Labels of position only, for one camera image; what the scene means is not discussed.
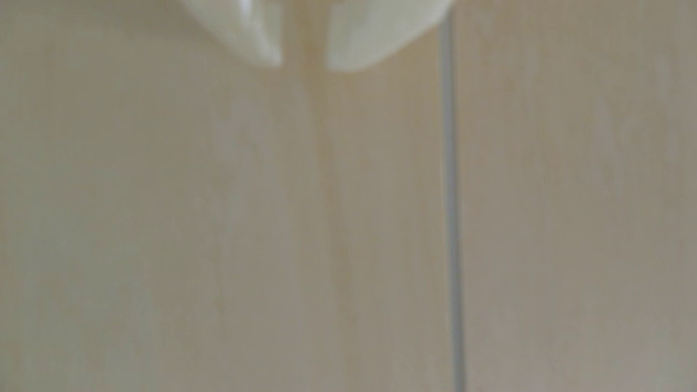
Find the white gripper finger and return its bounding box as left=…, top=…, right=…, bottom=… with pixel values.
left=326, top=0, right=456, bottom=73
left=177, top=0, right=284, bottom=67

